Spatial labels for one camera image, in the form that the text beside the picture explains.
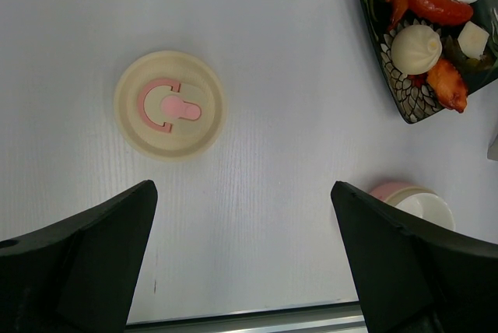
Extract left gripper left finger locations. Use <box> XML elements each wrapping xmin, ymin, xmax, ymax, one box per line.
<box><xmin>1</xmin><ymin>181</ymin><xmax>158</xmax><ymax>332</ymax></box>

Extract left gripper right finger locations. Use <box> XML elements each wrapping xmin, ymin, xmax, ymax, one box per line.
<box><xmin>331</xmin><ymin>181</ymin><xmax>497</xmax><ymax>332</ymax></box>

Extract pink and cream lunch bowl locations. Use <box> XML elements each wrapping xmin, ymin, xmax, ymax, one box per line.
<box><xmin>370</xmin><ymin>182</ymin><xmax>455</xmax><ymax>231</ymax></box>

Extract toy orange chicken wing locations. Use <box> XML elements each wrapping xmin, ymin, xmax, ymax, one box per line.
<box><xmin>426</xmin><ymin>58</ymin><xmax>468</xmax><ymax>114</ymax></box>

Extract black patterned square plate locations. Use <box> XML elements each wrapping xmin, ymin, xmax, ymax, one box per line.
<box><xmin>360</xmin><ymin>0</ymin><xmax>497</xmax><ymax>124</ymax></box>

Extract toy white bun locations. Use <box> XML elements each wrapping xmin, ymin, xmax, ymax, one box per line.
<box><xmin>391</xmin><ymin>25</ymin><xmax>443</xmax><ymax>75</ymax></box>

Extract toy green pickle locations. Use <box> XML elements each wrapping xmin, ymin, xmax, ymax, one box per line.
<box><xmin>441</xmin><ymin>36</ymin><xmax>496</xmax><ymax>74</ymax></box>

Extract toy cheese cube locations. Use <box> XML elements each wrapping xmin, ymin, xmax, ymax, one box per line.
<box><xmin>458</xmin><ymin>21</ymin><xmax>489</xmax><ymax>60</ymax></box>

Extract toy red sausage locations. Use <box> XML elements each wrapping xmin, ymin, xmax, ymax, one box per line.
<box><xmin>409</xmin><ymin>0</ymin><xmax>474</xmax><ymax>26</ymax></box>

